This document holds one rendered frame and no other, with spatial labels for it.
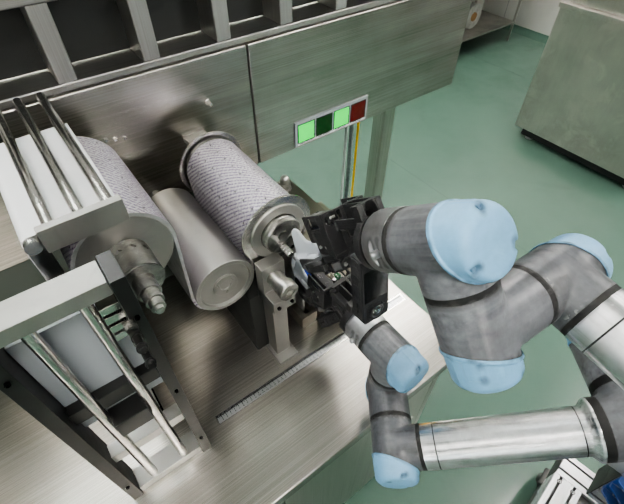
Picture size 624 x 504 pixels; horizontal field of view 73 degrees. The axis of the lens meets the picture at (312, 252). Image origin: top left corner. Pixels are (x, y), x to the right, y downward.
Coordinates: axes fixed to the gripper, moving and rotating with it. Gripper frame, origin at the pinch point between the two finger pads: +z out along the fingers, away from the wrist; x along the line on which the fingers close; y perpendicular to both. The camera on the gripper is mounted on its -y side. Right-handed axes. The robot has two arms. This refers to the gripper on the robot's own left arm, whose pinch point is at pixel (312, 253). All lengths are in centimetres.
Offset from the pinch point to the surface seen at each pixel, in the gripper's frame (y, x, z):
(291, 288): -6.3, 2.1, 9.5
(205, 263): 3.8, 13.2, 14.7
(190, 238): 8.5, 12.7, 20.0
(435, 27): 34, -76, 31
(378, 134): 12, -78, 72
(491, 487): -126, -56, 50
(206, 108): 31.6, -4.4, 31.9
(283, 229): 4.1, -0.7, 9.0
